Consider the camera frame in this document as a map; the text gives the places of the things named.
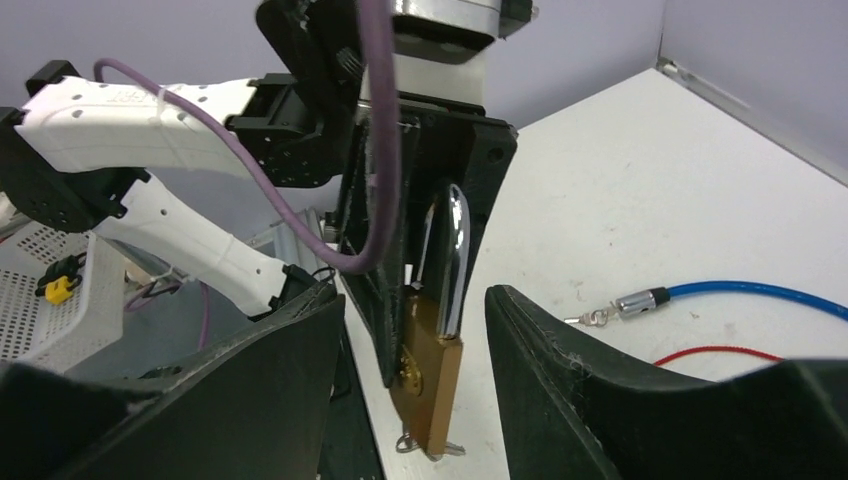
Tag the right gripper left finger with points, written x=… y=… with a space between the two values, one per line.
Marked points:
x=251 y=406

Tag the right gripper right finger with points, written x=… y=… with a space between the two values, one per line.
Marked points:
x=574 y=407

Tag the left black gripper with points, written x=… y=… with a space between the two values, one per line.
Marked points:
x=461 y=146

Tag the brass padlock short shackle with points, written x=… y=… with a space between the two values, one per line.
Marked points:
x=423 y=392

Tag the blue lock keys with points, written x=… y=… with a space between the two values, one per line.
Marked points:
x=596 y=318

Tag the white plastic basket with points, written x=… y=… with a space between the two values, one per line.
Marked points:
x=62 y=297

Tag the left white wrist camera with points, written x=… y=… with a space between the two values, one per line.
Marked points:
x=440 y=47

